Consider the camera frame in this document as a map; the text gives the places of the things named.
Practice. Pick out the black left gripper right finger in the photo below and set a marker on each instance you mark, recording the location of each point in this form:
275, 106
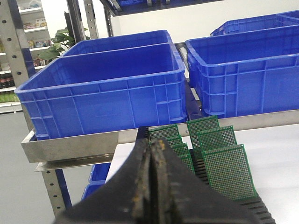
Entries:
182, 198

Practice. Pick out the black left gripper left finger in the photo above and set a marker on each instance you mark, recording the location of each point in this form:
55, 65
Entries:
112, 203

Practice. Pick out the green perforated circuit board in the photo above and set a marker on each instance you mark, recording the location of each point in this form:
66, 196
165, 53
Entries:
229, 173

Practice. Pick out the green circuit board in rack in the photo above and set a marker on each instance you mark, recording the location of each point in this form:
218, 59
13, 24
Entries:
198, 125
187, 160
175, 140
167, 131
216, 138
180, 149

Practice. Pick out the lower blue crate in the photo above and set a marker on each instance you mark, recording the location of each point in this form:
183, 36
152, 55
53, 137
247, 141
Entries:
97, 178

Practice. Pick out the blue crate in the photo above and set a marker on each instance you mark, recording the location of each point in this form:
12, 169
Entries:
97, 178
246, 73
106, 91
119, 42
258, 23

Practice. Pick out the front left blue crate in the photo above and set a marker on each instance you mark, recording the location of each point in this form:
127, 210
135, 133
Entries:
106, 91

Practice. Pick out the centre blue crate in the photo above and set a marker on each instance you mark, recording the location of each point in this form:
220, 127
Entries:
246, 73

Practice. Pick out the rear left blue crate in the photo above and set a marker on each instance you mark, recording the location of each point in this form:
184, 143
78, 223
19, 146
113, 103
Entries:
119, 42

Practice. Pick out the green potted plant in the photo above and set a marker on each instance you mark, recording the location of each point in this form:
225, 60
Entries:
62, 42

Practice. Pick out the perforated steel rack upright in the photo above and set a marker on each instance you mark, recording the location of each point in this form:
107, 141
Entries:
14, 42

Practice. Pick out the white store shelf with goods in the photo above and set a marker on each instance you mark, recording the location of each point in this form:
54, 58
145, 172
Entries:
14, 70

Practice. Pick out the rear right blue crate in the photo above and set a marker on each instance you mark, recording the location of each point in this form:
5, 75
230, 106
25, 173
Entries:
258, 23

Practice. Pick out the steel shelf front rail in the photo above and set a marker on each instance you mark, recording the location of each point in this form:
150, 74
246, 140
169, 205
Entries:
91, 145

